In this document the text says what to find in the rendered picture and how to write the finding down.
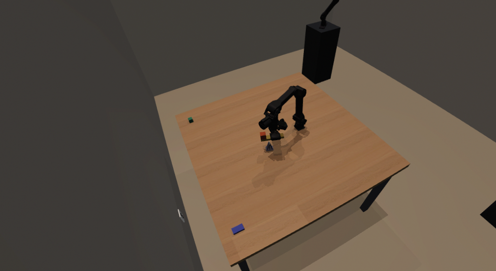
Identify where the blue flat bar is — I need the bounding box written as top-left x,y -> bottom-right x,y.
232,224 -> 244,235

